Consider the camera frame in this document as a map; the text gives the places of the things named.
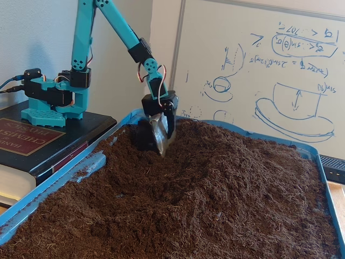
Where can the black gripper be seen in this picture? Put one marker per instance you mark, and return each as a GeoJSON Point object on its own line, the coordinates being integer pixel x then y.
{"type": "Point", "coordinates": [154, 106]}

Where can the brown fibrous soil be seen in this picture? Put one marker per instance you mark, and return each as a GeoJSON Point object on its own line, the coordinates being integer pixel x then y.
{"type": "Point", "coordinates": [215, 202]}

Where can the teal five-joint robot arm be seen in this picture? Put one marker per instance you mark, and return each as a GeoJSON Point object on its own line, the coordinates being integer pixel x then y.
{"type": "Point", "coordinates": [81, 40]}

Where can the blue plastic tray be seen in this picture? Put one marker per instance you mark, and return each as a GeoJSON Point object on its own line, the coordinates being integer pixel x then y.
{"type": "Point", "coordinates": [93, 162]}

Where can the whiteboard with blue drawings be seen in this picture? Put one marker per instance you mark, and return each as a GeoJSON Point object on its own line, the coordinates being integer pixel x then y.
{"type": "Point", "coordinates": [269, 81]}

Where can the black chemistry physics handbook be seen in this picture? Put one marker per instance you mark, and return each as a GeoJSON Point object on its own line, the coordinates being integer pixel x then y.
{"type": "Point", "coordinates": [16, 135]}

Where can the perforated box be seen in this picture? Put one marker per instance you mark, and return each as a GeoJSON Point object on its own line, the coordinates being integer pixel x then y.
{"type": "Point", "coordinates": [334, 167]}

